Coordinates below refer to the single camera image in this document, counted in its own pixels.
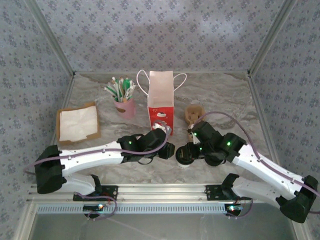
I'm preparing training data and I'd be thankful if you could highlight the paper coffee cup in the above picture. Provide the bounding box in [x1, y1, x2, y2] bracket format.
[176, 157, 198, 169]

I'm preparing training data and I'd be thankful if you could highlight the red white paper bag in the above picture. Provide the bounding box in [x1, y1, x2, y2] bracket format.
[136, 69, 188, 137]

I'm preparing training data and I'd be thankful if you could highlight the stack of black lids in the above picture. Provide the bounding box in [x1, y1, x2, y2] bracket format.
[204, 152, 226, 168]

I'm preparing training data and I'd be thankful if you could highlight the stack of pulp cup carriers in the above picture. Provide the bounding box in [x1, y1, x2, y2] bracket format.
[184, 105, 205, 142]

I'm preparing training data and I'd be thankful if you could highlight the pink straw holder cup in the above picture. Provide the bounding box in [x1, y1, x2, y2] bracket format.
[112, 96, 137, 120]

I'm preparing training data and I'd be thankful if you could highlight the green white wrapped straw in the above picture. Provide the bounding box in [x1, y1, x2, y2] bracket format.
[119, 77, 127, 102]
[110, 76, 121, 102]
[104, 85, 119, 98]
[124, 83, 137, 101]
[124, 78, 133, 100]

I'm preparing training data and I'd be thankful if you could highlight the brown cardboard napkin tray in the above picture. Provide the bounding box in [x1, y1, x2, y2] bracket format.
[56, 101, 102, 146]

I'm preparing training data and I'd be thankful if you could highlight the right controller board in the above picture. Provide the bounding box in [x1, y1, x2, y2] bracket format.
[224, 203, 245, 213]

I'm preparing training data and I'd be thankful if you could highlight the controller board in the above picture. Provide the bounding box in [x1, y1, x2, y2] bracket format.
[83, 203, 106, 212]
[224, 203, 245, 213]

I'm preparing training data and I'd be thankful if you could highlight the left controller board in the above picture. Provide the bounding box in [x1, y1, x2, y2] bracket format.
[83, 203, 106, 212]

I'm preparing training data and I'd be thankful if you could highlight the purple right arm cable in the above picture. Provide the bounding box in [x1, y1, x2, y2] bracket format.
[193, 111, 320, 216]

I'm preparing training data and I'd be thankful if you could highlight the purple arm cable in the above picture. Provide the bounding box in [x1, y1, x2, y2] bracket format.
[193, 111, 320, 216]
[24, 119, 171, 176]

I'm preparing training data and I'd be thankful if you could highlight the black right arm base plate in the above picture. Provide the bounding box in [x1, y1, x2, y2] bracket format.
[205, 184, 253, 202]

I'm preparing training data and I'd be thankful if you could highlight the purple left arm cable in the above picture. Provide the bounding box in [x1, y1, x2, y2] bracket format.
[24, 119, 171, 176]

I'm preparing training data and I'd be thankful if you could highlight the aluminium mounting rail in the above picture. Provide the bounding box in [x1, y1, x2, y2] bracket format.
[27, 183, 283, 203]

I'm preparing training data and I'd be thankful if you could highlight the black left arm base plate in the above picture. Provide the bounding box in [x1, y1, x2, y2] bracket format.
[73, 184, 119, 202]

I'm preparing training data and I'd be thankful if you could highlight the grey slotted cable duct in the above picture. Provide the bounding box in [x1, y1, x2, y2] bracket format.
[37, 202, 232, 215]

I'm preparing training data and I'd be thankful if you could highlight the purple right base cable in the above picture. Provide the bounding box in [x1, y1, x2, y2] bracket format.
[224, 197, 255, 220]

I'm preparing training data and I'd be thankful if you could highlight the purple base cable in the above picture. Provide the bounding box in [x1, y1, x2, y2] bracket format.
[224, 197, 255, 220]
[74, 192, 118, 222]

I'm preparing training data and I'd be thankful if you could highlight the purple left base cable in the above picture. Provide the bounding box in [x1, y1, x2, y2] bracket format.
[74, 192, 118, 222]

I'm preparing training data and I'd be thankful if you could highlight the aluminium frame post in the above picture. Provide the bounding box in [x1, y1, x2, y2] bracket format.
[24, 0, 77, 77]
[247, 0, 300, 77]

